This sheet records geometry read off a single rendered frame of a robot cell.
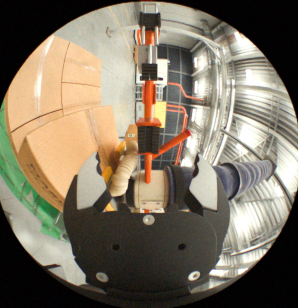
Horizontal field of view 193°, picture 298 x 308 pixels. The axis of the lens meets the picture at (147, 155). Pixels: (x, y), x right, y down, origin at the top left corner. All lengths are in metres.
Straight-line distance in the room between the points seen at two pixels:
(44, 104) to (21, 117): 0.17
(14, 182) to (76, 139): 1.00
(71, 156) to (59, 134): 0.06
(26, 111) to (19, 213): 0.93
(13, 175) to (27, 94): 0.72
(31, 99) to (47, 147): 0.47
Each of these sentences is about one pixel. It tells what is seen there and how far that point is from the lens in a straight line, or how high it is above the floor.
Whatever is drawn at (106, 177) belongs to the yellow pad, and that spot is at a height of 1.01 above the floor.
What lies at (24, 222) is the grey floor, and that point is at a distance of 1.30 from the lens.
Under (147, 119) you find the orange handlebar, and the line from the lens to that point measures 0.21.
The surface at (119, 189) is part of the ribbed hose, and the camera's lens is 0.22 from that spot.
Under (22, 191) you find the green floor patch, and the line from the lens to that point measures 1.18.
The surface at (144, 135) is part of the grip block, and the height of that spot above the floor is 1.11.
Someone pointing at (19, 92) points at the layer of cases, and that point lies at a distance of 0.63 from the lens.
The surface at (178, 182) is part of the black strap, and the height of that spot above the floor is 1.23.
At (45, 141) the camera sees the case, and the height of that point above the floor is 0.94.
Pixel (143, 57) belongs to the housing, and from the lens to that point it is 0.24.
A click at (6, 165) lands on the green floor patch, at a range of 1.13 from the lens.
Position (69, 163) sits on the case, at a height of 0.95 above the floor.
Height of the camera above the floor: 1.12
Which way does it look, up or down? level
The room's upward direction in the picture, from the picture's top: 92 degrees clockwise
